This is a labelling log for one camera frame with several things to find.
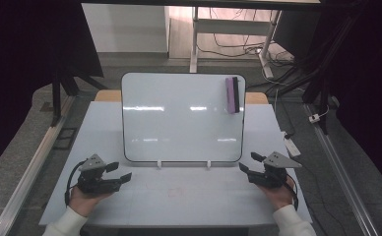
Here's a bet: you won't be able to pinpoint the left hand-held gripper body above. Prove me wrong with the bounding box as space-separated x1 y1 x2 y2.
75 153 123 195

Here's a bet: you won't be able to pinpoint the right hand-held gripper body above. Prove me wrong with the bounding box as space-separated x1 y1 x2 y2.
246 150 303 190

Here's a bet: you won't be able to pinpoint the person's left hand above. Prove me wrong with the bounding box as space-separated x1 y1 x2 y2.
67 184 115 218

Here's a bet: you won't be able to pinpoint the person's right hand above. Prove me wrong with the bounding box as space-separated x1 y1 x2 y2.
256 176 297 211

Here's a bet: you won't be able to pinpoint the white power strip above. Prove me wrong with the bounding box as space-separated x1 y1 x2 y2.
281 130 302 158

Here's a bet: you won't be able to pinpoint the black floor plate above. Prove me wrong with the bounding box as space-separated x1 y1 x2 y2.
52 126 79 151

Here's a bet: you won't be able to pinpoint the purple and black whiteboard eraser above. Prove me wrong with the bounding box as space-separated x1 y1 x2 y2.
224 76 241 115

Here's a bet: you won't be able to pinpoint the white whiteboard with black rim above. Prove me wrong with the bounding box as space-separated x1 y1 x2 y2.
120 72 247 164

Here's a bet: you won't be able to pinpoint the black metal stand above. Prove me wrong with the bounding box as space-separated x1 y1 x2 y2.
48 63 109 128
267 9 360 136

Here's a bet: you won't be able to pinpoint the black curtain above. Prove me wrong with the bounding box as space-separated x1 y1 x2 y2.
310 0 382 191
0 0 105 181

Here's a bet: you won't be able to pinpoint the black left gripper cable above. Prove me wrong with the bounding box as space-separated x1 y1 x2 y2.
63 159 88 207

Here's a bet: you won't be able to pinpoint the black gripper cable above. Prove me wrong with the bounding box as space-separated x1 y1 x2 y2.
63 159 88 207
285 181 300 211

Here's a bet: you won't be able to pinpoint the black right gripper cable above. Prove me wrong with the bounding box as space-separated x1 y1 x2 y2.
285 181 300 211

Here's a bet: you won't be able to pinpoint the aluminium floor rail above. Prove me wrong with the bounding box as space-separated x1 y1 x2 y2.
302 102 381 236
0 93 78 236

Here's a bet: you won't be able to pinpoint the tangle of floor cables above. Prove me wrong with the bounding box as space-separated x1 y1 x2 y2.
197 7 295 64

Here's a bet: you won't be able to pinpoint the white desk frame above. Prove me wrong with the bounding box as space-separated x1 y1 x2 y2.
189 6 284 80

